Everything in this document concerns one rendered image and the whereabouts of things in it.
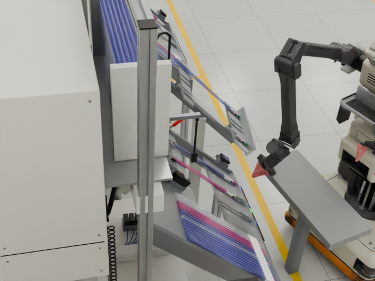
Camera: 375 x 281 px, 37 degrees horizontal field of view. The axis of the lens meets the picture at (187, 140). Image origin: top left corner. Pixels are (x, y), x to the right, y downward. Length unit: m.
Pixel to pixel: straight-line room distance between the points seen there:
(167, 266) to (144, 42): 1.30
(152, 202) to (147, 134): 0.24
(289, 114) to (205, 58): 2.48
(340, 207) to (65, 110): 1.69
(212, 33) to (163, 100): 3.68
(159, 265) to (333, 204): 0.91
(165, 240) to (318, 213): 1.10
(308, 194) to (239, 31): 2.76
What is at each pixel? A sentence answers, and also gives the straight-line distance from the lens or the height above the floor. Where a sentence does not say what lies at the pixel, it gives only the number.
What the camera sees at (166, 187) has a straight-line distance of 2.00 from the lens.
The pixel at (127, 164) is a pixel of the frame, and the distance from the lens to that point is 1.65.
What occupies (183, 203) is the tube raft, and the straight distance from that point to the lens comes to 2.00.
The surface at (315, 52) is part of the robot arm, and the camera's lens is 2.40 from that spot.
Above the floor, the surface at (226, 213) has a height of 0.84.
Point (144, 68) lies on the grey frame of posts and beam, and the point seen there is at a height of 1.80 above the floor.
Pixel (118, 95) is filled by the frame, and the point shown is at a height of 1.62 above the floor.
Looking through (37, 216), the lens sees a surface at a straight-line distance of 1.63.
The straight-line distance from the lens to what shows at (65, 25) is 1.64.
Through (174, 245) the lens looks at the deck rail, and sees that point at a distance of 1.81.
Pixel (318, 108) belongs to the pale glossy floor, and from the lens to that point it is 4.41.
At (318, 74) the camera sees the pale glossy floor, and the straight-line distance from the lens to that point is 4.82.
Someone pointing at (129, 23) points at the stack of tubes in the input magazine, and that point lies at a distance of 1.78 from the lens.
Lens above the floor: 2.50
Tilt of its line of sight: 40 degrees down
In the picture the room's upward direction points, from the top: 4 degrees clockwise
